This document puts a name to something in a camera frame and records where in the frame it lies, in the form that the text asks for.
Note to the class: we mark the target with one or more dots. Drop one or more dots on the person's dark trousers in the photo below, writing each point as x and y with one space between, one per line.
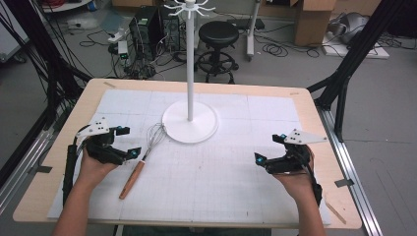
196 231

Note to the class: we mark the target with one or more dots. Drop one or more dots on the aluminium rail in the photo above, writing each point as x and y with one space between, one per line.
26 157
350 164

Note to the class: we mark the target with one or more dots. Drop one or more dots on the white hook stand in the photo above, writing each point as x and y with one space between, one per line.
190 65

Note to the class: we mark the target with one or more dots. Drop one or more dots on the black computer tower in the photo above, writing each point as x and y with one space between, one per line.
146 29
172 31

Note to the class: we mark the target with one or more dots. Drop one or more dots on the thin wooden stick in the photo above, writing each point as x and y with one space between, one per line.
336 213

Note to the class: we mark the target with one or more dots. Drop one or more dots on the cardboard box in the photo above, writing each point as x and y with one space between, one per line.
311 23

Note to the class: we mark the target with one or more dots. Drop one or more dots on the white power strip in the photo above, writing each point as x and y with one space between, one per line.
116 36

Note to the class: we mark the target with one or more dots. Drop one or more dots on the white grid mat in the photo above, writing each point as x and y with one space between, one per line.
213 183

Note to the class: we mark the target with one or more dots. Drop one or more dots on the black metal frame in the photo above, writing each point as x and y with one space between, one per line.
357 49
42 49

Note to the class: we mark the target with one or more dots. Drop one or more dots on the black round stool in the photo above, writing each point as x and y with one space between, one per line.
219 32

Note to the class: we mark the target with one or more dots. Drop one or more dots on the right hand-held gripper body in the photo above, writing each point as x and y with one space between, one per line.
291 160

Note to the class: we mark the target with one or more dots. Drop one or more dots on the person's left hand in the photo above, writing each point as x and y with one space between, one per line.
93 172

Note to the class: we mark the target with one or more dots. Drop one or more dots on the person's right hand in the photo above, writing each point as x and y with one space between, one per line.
301 185

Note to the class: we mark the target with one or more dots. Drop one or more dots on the white adapter box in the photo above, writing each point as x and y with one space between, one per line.
123 49

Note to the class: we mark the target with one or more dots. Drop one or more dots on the grey device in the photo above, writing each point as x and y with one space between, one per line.
352 26

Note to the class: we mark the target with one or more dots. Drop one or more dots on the black tape strip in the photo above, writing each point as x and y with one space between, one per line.
42 169

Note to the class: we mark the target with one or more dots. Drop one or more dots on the grey tape strip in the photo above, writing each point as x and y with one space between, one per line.
344 183

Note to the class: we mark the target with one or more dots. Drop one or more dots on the white board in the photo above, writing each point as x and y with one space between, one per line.
360 52

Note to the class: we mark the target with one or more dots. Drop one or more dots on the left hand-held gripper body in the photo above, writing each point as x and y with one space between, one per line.
98 149

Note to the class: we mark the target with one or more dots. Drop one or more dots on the tan tape strip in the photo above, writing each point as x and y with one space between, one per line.
294 93
109 85

